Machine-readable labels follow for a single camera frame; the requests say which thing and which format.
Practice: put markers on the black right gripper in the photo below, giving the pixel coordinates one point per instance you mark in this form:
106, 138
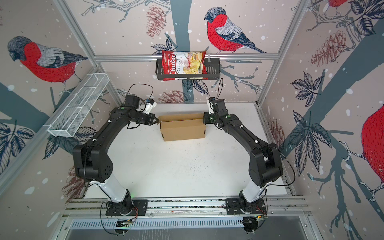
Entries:
205, 117

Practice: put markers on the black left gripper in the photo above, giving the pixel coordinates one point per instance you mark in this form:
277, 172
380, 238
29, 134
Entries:
150, 121

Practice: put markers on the brown cardboard paper box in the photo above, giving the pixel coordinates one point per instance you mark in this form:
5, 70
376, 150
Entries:
182, 127

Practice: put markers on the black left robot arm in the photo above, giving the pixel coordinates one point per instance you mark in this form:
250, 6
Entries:
91, 159

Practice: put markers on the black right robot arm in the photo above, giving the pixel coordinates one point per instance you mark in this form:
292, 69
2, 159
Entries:
265, 165

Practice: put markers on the red cassava chips bag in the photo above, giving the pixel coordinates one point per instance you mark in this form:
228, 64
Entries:
183, 63

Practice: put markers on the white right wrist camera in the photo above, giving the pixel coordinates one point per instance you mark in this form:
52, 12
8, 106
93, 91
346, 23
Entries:
210, 105

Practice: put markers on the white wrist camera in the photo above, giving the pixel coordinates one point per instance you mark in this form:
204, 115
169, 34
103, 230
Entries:
150, 104
210, 105

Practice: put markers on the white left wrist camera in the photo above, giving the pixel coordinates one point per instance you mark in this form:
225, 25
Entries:
150, 104

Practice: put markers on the black wire wall basket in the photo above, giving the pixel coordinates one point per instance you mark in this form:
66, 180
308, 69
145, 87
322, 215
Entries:
212, 71

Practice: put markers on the white mesh wall shelf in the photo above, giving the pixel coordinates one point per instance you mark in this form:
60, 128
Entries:
80, 104

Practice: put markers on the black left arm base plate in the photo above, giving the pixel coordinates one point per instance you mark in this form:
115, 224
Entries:
127, 208

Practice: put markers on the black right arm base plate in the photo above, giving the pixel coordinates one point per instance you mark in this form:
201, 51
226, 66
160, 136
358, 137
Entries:
239, 206

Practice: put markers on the aluminium front rail frame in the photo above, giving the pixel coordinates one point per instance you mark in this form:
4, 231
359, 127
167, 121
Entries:
167, 213

